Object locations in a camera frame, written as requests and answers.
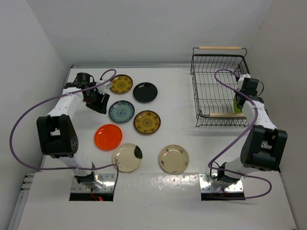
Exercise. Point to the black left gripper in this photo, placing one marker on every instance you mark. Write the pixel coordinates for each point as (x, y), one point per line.
(100, 107)

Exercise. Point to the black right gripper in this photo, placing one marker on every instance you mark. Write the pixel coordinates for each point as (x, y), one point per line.
(241, 91)

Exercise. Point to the lime green plate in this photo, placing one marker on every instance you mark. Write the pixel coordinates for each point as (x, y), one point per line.
(236, 105)

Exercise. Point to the orange plate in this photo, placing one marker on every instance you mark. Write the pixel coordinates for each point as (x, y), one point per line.
(108, 137)

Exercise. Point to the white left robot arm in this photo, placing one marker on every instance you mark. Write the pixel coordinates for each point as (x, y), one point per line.
(57, 135)

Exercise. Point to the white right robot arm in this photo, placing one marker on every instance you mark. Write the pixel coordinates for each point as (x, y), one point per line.
(265, 143)

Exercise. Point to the blue floral plate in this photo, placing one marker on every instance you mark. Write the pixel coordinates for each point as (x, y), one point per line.
(121, 111)

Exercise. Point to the yellow patterned plate rear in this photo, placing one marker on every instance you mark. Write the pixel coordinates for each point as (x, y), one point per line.
(121, 84)

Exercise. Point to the yellow patterned plate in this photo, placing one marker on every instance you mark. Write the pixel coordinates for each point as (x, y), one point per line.
(121, 84)
(147, 122)

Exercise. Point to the glossy black plate right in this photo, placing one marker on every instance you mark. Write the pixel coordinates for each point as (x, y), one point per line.
(145, 92)

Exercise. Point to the yellow patterned plate front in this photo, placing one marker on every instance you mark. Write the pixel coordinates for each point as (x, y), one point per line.
(147, 122)

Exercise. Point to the cream plate with black patch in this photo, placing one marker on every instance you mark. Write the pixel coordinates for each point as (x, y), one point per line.
(127, 157)

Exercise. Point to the cream floral plate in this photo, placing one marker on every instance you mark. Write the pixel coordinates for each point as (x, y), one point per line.
(173, 159)

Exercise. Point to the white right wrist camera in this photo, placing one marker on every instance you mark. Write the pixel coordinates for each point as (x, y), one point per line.
(241, 79)

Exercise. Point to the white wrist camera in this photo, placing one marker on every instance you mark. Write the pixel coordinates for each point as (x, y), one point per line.
(241, 79)
(102, 86)

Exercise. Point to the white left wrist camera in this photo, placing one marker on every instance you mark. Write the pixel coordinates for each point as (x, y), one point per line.
(102, 86)

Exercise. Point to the black wire dish rack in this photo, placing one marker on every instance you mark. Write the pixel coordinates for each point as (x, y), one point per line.
(214, 70)

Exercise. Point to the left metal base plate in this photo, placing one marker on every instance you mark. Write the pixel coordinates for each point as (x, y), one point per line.
(96, 182)

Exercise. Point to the metal base plate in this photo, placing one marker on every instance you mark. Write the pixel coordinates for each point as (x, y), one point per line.
(96, 182)
(209, 185)

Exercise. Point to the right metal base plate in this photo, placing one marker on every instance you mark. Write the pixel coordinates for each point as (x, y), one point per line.
(209, 185)

